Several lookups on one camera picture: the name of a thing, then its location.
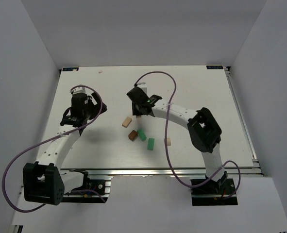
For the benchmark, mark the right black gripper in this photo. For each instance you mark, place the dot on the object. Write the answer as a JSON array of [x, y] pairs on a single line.
[[137, 107]]

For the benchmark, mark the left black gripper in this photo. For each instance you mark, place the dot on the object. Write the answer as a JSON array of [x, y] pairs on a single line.
[[95, 102]]

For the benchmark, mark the brown wood block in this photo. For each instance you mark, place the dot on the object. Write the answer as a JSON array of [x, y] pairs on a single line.
[[133, 135]]

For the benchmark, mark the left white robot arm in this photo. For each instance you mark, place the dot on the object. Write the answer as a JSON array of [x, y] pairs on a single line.
[[43, 180]]

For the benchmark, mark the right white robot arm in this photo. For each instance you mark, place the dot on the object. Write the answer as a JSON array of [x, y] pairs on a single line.
[[204, 131]]

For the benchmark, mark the green block upper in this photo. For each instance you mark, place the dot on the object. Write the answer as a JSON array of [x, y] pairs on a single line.
[[142, 134]]

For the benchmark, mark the green block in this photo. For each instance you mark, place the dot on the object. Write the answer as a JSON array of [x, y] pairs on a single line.
[[142, 134], [150, 145]]

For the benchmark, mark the green block lower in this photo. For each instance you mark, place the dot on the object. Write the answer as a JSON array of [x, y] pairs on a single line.
[[150, 145]]

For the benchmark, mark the left blue corner label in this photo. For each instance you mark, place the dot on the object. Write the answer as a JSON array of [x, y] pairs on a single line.
[[70, 69]]

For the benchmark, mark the blue corner label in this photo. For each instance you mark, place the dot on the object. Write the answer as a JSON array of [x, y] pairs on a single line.
[[214, 67], [70, 69]]

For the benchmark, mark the right blue corner label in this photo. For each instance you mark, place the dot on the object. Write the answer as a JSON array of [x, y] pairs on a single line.
[[214, 67]]

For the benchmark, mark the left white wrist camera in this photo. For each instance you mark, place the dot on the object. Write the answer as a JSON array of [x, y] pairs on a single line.
[[78, 91]]

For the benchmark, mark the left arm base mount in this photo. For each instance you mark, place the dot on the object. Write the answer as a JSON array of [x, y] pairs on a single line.
[[92, 189]]

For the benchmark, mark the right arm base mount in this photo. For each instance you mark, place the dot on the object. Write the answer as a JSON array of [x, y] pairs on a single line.
[[207, 195]]

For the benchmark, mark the aluminium frame rail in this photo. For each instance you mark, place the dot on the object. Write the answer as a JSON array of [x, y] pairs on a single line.
[[255, 160]]

